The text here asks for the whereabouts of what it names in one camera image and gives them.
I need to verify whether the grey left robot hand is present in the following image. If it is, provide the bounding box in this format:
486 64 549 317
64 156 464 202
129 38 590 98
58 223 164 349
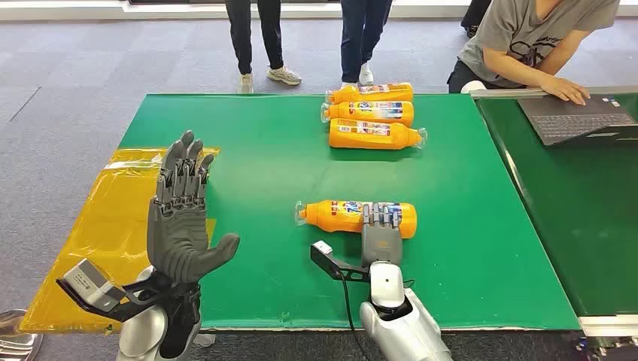
146 130 242 285

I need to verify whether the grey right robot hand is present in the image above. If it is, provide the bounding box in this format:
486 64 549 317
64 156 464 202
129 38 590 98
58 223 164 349
360 202 404 268

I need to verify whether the orange bottle with clear cap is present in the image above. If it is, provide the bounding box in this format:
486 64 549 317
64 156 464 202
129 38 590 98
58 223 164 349
320 101 415 128
293 199 418 240
324 82 415 105
329 118 429 151

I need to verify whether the yellow plastic sheet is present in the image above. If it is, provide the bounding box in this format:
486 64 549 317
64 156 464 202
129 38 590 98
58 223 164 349
19 146 221 335

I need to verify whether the large green table mat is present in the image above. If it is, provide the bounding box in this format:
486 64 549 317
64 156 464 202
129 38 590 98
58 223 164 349
118 93 582 333

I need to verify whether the shiny metal base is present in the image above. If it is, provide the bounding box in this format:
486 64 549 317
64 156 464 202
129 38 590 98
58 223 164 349
0 308 45 361

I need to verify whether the dark green table surface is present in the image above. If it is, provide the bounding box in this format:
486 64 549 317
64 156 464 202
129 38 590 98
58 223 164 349
475 93 638 320

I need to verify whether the standing person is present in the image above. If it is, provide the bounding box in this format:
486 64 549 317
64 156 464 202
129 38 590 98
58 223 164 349
224 0 303 95
460 0 494 40
340 0 395 87

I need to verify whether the dark grey laptop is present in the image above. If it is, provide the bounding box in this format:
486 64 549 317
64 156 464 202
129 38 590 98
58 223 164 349
517 93 638 148

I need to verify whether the person's hand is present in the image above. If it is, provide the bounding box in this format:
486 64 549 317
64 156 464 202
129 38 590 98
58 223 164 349
540 76 592 107

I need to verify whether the seated person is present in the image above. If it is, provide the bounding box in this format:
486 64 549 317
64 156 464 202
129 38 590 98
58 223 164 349
447 0 622 107

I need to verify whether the black right camera bracket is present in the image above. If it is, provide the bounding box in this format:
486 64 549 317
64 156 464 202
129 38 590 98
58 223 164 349
309 243 373 284

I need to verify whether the black camera bracket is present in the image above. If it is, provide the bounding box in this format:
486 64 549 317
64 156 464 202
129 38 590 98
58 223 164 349
309 243 373 284
56 270 175 324

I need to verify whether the black left camera bracket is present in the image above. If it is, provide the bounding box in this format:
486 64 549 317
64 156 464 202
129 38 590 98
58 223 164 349
56 270 175 324

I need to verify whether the black cable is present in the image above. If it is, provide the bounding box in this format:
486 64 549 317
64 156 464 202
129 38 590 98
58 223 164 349
339 272 371 361

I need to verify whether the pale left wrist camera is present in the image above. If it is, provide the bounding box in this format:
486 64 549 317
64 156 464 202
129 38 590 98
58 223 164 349
62 258 126 314

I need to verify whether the white table edge rail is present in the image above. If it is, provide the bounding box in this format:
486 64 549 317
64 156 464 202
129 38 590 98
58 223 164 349
578 314 638 338

